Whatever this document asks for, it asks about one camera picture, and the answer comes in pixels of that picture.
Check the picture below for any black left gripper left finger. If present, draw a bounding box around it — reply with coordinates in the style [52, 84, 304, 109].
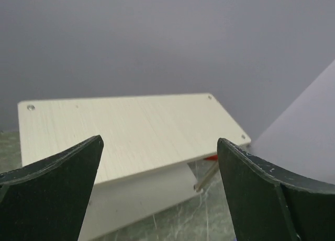
[1, 135, 104, 240]

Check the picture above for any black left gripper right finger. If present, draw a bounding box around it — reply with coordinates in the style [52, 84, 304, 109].
[217, 138, 334, 240]

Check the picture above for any white two-tier wooden shelf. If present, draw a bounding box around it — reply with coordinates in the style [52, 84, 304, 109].
[18, 94, 251, 240]

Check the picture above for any red plastic block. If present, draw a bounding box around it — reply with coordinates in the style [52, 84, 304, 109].
[205, 155, 218, 161]

